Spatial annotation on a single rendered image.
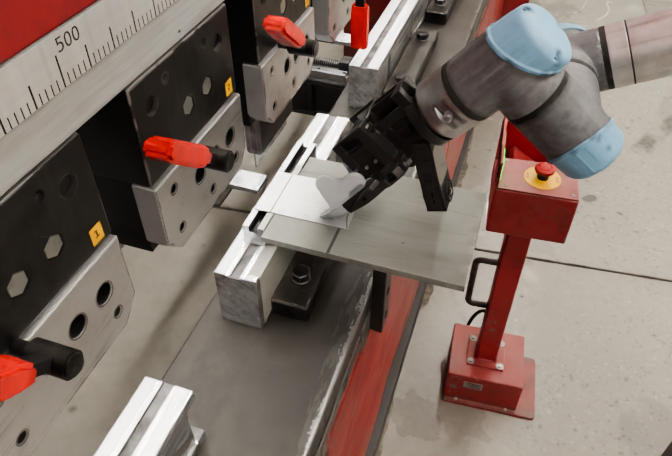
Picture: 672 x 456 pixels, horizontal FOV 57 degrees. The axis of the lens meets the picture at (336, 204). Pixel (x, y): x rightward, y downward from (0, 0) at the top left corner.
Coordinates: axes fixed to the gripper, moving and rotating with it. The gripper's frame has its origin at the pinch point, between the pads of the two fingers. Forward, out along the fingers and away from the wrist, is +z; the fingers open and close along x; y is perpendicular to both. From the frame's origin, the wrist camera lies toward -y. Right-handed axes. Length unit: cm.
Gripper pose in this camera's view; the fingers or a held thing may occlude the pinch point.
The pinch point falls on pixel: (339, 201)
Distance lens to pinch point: 83.6
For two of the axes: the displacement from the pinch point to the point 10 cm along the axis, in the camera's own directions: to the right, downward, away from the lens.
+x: -3.2, 6.3, -7.1
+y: -7.2, -6.5, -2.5
